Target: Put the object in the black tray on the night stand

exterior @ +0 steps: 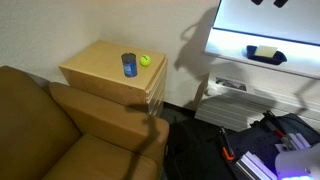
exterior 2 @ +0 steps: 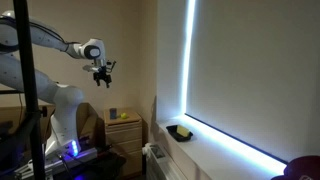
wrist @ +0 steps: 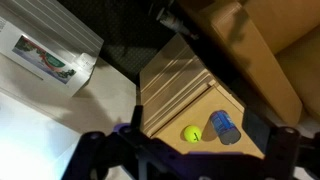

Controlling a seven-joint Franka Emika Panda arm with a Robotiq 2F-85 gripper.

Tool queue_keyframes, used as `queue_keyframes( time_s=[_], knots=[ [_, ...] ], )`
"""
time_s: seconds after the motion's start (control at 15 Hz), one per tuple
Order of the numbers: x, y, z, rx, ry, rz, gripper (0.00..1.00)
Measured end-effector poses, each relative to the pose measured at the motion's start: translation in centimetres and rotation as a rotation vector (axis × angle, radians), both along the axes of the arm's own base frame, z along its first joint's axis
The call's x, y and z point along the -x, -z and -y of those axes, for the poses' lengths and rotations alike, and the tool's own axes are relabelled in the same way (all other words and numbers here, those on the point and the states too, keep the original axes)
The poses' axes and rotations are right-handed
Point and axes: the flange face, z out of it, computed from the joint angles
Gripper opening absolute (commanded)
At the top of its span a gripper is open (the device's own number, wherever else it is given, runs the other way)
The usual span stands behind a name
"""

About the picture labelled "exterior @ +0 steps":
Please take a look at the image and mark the yellow sponge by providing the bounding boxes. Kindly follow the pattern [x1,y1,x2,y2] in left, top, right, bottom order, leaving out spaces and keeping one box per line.
[255,45,277,58]

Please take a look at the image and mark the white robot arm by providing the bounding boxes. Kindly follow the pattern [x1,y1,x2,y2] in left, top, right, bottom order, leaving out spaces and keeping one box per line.
[275,144,320,180]

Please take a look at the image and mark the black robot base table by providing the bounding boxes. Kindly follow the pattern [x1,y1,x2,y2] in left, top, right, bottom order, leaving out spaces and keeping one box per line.
[223,113,320,180]

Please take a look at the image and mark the wooden night stand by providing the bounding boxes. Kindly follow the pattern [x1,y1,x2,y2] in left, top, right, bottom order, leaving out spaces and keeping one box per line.
[59,41,167,116]

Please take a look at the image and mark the yellow-green tennis ball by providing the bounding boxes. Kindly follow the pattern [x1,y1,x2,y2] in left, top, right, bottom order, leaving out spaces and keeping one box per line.
[140,55,151,67]

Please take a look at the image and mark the blue tin can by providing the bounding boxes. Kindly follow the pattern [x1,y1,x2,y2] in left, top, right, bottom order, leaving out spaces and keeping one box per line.
[121,53,137,77]

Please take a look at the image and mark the label sticker on air conditioner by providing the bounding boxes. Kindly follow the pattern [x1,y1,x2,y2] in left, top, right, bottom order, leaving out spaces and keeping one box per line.
[215,77,247,91]

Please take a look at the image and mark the brown leather armchair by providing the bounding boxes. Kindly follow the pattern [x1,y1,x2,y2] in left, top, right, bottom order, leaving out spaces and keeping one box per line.
[0,66,169,180]

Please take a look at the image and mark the white window sill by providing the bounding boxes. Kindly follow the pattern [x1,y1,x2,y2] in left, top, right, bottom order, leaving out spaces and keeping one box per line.
[205,29,320,79]

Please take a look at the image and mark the orange-handled black clamp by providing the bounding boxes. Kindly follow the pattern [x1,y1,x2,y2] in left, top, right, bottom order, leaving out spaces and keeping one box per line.
[219,126,235,161]

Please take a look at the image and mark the red-handled black clamp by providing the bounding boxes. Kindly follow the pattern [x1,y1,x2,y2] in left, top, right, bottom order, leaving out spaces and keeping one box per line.
[262,110,286,138]

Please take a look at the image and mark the aluminium extrusion rail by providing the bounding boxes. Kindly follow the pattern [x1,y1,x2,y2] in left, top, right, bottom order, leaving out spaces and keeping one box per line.
[236,151,277,180]

